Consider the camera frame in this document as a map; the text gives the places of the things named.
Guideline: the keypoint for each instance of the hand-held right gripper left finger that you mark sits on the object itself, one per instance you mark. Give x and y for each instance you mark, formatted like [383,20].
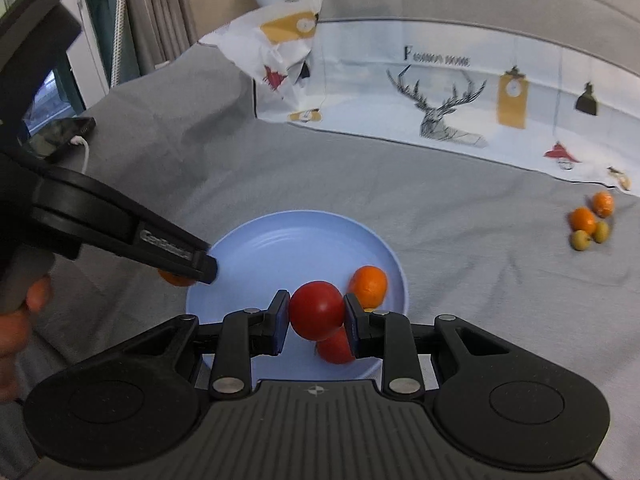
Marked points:
[276,325]

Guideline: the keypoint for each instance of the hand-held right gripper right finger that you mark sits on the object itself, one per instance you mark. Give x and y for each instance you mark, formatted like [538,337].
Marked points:
[351,327]

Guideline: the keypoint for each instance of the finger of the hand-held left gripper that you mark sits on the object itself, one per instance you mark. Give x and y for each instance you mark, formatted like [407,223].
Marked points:
[175,252]

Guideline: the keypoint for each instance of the small orange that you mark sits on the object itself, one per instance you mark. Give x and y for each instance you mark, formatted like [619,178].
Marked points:
[370,285]
[175,279]
[582,220]

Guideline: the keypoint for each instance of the red cherry tomato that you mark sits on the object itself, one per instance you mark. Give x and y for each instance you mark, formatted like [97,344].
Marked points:
[335,351]
[316,310]

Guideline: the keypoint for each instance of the blue plate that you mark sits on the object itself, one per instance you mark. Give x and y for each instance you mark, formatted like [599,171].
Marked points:
[280,250]

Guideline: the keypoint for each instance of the yellow-green longan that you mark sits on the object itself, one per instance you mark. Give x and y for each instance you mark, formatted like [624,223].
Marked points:
[601,231]
[581,240]

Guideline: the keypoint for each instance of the plastic orange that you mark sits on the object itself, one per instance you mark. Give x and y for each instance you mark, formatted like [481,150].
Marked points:
[603,204]

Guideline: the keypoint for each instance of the person's left hand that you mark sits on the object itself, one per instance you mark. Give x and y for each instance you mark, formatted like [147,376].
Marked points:
[12,350]

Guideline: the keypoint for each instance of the black smartphone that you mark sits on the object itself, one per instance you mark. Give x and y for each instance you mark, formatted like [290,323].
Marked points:
[57,137]

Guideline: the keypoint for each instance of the grey bed sheet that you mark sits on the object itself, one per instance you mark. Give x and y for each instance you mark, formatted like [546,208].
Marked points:
[450,240]

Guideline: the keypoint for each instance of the grey curtain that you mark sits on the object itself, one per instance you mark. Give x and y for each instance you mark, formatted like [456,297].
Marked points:
[160,10]

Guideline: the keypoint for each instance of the grey quilt with printed lining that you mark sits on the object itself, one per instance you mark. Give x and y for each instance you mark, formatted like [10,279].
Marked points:
[360,90]

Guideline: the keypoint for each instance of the white door frame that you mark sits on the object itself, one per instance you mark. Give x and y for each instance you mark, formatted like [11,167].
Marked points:
[90,70]

